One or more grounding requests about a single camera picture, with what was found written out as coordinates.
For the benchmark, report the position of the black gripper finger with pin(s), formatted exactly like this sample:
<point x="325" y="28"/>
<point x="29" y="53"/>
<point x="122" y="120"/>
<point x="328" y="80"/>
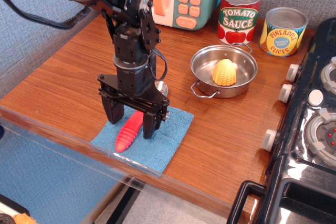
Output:
<point x="113" y="109"/>
<point x="151" y="122"/>

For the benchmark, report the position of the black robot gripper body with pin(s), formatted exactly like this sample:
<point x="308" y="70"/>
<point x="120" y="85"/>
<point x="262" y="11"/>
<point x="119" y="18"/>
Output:
<point x="132" y="82"/>

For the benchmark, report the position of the metal spoon with red handle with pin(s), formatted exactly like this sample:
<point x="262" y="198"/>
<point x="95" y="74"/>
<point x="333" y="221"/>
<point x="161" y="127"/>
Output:
<point x="130" y="129"/>

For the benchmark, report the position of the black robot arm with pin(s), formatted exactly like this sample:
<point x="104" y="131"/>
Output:
<point x="135" y="37"/>

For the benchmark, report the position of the blue cloth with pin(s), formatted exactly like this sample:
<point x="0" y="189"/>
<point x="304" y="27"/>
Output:
<point x="148" y="155"/>

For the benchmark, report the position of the yellow toy corn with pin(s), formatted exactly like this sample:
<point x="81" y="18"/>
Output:
<point x="224" y="73"/>

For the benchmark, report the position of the small steel pot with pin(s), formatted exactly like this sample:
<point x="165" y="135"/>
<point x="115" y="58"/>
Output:
<point x="203" y="64"/>

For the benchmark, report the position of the clear acrylic barrier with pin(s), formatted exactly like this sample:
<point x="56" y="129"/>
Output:
<point x="164" y="189"/>

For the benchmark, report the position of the white stove knob lower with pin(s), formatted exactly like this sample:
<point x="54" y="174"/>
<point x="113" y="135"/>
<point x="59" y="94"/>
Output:
<point x="269" y="139"/>

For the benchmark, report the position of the white stove knob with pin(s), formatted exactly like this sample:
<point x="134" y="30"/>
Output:
<point x="269" y="139"/>
<point x="292" y="72"/>
<point x="285" y="93"/>

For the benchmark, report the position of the tomato sauce can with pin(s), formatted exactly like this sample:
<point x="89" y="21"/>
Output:
<point x="237" y="20"/>

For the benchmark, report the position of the white stove knob middle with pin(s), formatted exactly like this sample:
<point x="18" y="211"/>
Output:
<point x="285" y="93"/>

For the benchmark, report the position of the orange object at corner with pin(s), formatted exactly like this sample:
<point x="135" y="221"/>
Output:
<point x="24" y="219"/>

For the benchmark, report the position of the white stove knob upper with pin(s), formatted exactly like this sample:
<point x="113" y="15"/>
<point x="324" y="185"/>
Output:
<point x="292" y="72"/>

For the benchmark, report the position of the pineapple slices can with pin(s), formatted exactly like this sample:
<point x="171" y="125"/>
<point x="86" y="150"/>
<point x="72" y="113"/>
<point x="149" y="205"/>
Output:
<point x="283" y="31"/>

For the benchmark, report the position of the black toy stove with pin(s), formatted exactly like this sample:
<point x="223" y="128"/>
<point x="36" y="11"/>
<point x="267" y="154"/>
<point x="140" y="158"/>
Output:
<point x="300" y="184"/>

